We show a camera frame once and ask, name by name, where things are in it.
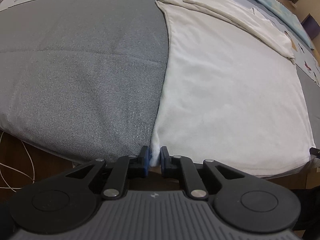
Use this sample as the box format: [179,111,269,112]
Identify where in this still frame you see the white shirt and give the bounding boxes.
[150,0,315,177]

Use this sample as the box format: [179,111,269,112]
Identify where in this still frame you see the light blue folded sheet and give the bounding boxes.
[255,0,315,50]

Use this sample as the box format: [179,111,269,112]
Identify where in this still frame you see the white cable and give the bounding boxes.
[0,129,36,190]

